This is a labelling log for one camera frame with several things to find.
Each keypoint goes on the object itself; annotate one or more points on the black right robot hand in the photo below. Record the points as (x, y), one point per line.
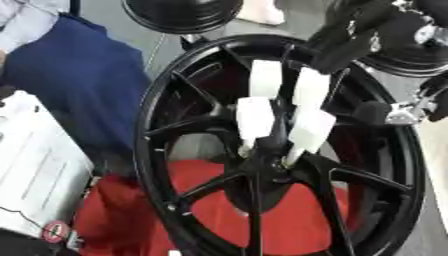
(350, 36)

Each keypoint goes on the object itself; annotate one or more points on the pale flat panel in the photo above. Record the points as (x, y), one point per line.
(436, 173)

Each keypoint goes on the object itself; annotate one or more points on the person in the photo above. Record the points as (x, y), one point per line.
(76, 83)

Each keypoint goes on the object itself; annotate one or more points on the white plastic crate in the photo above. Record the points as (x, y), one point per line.
(35, 166)

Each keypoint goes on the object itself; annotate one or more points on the black spoked wheel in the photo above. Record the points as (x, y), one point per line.
(204, 125)

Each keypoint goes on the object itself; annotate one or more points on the white rounded object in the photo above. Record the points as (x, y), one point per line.
(261, 11)

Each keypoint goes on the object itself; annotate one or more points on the red round button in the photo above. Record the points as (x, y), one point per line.
(55, 231)

